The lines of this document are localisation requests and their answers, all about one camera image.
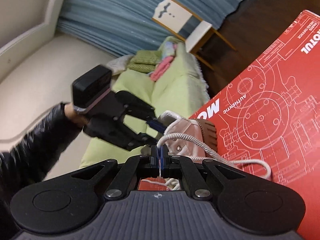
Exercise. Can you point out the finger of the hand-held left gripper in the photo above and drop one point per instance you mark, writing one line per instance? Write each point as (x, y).
(156, 126)
(137, 140)

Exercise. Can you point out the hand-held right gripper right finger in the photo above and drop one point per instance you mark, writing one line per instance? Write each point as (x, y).
(162, 157)

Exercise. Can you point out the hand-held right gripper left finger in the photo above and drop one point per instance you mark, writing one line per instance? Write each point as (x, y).
(155, 157)

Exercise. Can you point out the white platform shoe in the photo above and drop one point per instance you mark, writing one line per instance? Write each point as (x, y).
(185, 132)

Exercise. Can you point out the white shoelace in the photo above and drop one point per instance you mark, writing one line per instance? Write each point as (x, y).
(200, 142)

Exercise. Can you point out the person's left forearm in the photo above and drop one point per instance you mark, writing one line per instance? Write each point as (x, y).
(30, 150)

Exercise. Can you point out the person's left hand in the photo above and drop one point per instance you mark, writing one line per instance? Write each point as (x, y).
(75, 116)

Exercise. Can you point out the green covered sofa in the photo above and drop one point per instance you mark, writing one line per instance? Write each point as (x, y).
(170, 92)

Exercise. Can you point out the grey pillow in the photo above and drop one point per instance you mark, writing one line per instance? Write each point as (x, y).
(120, 63)

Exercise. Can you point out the pink folded cloth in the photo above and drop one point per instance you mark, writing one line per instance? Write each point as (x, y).
(161, 70)

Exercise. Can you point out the green patterned pillow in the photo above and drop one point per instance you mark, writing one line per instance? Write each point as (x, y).
(147, 56)
(140, 67)

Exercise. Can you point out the pastel folded blanket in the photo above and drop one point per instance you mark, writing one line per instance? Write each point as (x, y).
(170, 48)

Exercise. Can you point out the blue curtain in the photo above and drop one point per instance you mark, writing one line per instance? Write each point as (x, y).
(112, 12)

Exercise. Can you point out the white wooden chair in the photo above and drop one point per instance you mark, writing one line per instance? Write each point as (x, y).
(175, 15)

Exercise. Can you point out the red printed cardboard sheet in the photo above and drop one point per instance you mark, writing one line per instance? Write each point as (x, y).
(275, 105)

